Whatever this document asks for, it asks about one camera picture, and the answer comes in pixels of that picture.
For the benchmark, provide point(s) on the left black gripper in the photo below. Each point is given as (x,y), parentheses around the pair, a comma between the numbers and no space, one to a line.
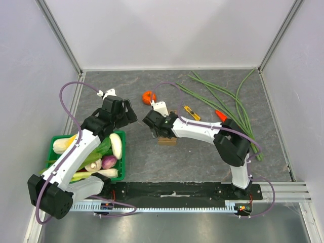
(131,116)

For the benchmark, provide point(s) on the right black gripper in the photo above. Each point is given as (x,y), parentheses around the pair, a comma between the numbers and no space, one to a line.
(154,125)

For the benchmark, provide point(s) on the brown cardboard express box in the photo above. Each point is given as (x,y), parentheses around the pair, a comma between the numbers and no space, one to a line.
(167,140)

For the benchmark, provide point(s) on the yellow utility knife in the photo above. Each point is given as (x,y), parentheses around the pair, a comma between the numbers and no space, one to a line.
(192,113)

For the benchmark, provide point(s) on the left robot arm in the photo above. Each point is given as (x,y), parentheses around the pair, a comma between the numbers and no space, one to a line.
(52,192)

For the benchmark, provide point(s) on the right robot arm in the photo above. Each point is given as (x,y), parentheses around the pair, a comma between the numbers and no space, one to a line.
(231,143)

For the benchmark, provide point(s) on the white eggplant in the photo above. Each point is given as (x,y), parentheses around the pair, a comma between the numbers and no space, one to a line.
(116,145)

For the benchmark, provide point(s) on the small orange pumpkin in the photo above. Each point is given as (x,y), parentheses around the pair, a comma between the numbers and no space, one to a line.
(147,97)

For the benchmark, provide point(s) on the green leafy vegetable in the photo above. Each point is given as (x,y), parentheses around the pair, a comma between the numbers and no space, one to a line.
(97,153)

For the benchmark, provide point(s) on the green plastic basket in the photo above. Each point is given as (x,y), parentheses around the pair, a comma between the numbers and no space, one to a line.
(120,165)

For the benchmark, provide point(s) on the purple onion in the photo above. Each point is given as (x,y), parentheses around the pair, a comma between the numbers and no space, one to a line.
(108,161)

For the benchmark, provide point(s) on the white mushroom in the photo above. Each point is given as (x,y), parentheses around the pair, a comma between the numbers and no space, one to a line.
(94,166)

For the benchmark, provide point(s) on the orange carrot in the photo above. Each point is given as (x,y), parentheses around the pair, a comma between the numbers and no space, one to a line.
(220,115)

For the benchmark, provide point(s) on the white corn cob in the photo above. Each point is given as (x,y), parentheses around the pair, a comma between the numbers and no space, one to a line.
(60,145)

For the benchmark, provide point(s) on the green celery stalk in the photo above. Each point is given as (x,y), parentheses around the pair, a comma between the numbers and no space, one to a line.
(81,175)

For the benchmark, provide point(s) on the bunch of long green beans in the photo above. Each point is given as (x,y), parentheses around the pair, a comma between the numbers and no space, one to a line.
(228,103)

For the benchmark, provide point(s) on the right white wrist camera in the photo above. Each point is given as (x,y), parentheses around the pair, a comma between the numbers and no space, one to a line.
(160,107)

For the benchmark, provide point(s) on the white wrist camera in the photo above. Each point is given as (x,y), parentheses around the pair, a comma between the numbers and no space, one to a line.
(160,107)
(110,94)

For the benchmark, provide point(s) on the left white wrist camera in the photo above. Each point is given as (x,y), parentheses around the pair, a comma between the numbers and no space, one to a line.
(110,94)

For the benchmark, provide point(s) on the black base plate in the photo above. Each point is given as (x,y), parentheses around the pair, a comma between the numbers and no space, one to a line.
(221,191)

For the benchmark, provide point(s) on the grey slotted cable duct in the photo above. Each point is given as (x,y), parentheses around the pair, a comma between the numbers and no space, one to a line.
(99,206)

